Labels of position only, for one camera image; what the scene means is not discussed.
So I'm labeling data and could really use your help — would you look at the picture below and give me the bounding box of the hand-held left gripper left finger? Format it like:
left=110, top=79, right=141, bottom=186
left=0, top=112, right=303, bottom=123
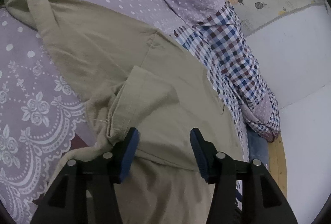
left=31, top=127, right=140, bottom=224

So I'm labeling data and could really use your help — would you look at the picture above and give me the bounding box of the checked bed sheet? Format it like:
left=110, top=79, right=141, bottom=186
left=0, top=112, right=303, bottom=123
left=0, top=0, right=251, bottom=224

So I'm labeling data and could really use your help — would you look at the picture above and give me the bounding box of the beige shirt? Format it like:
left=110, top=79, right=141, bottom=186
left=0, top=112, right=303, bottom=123
left=5, top=0, right=249, bottom=224

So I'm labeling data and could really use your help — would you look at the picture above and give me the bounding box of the blue-grey plush blanket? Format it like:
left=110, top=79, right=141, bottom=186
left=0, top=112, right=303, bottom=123
left=247, top=131, right=269, bottom=165

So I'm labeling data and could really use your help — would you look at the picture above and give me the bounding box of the checked folded quilt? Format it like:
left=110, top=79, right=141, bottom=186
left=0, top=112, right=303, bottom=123
left=116, top=0, right=281, bottom=143

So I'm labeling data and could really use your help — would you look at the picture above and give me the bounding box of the wooden bed frame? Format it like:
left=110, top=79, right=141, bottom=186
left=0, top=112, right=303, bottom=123
left=267, top=133, right=288, bottom=196

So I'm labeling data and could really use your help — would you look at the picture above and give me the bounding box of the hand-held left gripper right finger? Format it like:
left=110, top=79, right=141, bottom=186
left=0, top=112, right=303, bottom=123
left=190, top=128, right=298, bottom=224

